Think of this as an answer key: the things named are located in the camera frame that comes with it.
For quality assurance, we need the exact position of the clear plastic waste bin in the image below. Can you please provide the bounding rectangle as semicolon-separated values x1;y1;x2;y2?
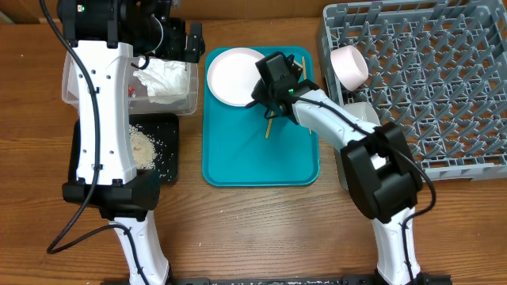
61;51;199;117

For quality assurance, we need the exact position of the black waste tray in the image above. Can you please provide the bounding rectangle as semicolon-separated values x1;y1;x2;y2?
67;112;180;185

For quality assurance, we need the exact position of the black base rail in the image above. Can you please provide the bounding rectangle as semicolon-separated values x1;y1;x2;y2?
101;271;452;285

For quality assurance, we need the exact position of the grey bowl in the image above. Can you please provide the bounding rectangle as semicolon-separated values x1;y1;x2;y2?
344;102;381;126

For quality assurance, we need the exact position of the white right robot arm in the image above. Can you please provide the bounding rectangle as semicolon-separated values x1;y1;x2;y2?
248;51;422;284

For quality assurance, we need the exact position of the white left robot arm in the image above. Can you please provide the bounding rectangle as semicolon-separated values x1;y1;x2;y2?
55;0;205;284

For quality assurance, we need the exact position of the wooden chopstick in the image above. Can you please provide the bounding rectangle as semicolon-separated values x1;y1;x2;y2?
265;111;274;139
301;56;312;136

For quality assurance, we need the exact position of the cooked white rice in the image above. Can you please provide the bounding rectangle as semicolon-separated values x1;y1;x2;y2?
129;124;177;184

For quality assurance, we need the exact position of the white tissue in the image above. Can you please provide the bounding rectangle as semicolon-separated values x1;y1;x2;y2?
133;58;190;105

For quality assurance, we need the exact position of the large white round plate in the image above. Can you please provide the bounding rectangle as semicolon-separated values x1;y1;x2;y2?
207;47;264;107

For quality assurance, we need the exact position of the white small bowl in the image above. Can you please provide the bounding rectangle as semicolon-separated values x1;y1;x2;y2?
330;45;369;91

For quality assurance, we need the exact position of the grey dishwasher rack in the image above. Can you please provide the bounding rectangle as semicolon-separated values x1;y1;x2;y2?
318;0;506;181

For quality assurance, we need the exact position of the teal plastic tray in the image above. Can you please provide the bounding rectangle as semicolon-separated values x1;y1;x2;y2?
201;46;321;188

